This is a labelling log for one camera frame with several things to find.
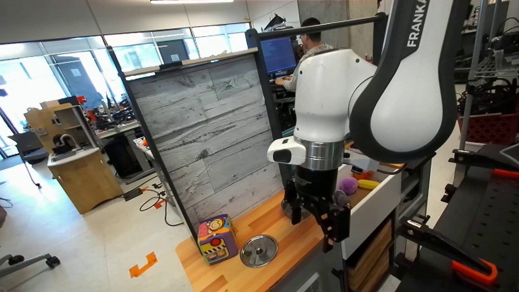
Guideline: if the silver pot lid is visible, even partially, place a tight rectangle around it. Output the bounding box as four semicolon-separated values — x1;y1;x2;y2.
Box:
241;235;278;268

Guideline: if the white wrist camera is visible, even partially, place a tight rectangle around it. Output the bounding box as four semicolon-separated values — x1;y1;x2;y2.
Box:
268;136;307;166

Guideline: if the orange floor bracket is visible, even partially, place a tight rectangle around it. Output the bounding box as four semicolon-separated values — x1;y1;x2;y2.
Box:
129;252;158;277

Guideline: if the yellow toy banana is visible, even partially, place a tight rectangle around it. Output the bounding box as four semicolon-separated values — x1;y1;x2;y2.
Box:
359;180;380;190

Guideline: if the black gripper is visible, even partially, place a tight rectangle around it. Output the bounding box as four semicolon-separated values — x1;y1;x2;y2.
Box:
284;167;351;253

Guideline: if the orange toy in sink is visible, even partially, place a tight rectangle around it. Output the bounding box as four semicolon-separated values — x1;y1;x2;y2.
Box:
352;170;374;180

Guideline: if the blue computer monitor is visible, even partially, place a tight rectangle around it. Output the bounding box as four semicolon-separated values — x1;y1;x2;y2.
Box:
260;37;297;75

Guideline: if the wooden cabinet with machine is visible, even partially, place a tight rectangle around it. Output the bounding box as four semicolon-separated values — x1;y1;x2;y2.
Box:
25;104;122;214

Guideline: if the white toy sink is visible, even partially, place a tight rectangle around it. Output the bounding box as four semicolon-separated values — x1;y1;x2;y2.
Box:
341;169;401;260

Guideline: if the grey wood backboard panel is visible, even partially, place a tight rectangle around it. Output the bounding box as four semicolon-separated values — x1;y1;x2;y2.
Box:
130;54;283;224

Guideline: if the colourful toy block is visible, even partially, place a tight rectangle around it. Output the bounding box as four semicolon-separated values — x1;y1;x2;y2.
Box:
197;214;239;265

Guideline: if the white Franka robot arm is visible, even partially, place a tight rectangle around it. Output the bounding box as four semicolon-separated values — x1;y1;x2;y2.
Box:
268;0;471;252

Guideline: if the black metal frame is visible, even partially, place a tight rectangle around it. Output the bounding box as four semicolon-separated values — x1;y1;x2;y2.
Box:
245;11;395;193

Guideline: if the orange handled clamp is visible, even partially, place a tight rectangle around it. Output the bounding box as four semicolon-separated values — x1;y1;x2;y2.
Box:
403;219;500;287

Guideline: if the seated person in hoodie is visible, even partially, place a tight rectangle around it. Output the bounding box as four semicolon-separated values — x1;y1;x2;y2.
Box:
276;33;331;93

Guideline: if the purple toy ball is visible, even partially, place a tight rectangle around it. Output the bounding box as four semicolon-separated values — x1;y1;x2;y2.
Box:
339;177;359;195

